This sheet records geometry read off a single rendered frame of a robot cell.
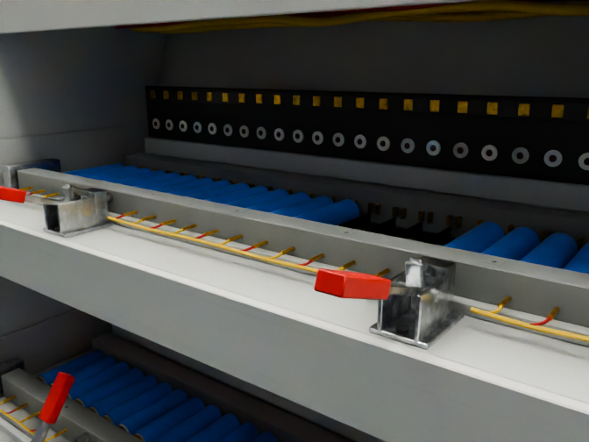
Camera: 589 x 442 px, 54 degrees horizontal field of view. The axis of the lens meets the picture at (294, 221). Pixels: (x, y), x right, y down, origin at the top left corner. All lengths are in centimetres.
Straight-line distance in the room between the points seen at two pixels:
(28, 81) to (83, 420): 31
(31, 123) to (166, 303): 31
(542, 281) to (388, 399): 8
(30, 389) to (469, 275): 41
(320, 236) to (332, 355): 8
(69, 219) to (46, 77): 21
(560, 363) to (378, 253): 10
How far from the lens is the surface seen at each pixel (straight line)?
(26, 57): 60
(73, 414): 53
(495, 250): 32
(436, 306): 26
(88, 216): 44
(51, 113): 61
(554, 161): 41
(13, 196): 41
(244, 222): 35
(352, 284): 20
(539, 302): 28
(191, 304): 32
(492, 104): 41
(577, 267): 31
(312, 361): 27
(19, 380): 60
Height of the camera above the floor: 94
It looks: 1 degrees down
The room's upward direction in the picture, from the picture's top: 11 degrees clockwise
